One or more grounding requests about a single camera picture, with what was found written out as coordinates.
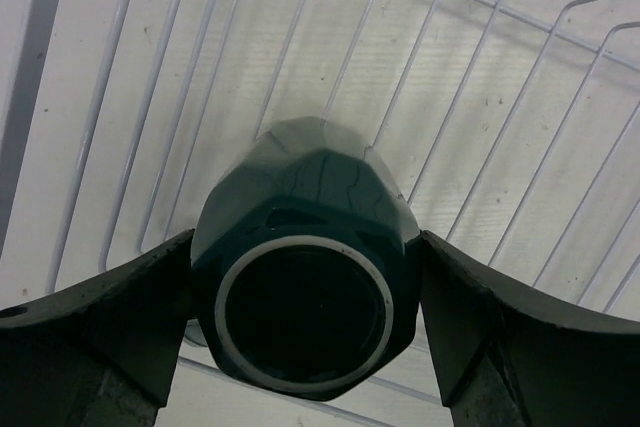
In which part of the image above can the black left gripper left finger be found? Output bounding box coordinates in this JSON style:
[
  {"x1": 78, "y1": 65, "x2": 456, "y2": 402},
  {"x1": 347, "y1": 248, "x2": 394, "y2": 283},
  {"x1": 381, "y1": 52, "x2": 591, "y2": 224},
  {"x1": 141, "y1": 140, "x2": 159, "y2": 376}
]
[{"x1": 1, "y1": 230, "x2": 193, "y2": 426}]

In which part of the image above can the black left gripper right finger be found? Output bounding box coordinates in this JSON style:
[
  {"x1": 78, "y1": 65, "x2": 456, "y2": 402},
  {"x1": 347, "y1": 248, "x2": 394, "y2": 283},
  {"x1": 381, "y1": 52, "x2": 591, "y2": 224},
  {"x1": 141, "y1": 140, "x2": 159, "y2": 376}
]
[{"x1": 421, "y1": 231, "x2": 639, "y2": 426}]

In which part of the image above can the dark green mug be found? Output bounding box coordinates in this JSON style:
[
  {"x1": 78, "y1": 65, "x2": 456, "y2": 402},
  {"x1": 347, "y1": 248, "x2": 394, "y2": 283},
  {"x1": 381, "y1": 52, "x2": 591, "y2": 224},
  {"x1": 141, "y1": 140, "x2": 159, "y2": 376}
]
[{"x1": 190, "y1": 116, "x2": 420, "y2": 402}]

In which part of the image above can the clear plastic dish rack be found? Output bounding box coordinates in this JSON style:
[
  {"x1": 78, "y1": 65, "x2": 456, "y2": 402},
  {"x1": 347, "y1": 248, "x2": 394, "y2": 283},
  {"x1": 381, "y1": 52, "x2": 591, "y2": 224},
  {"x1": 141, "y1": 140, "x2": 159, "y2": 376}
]
[{"x1": 1, "y1": 0, "x2": 639, "y2": 426}]

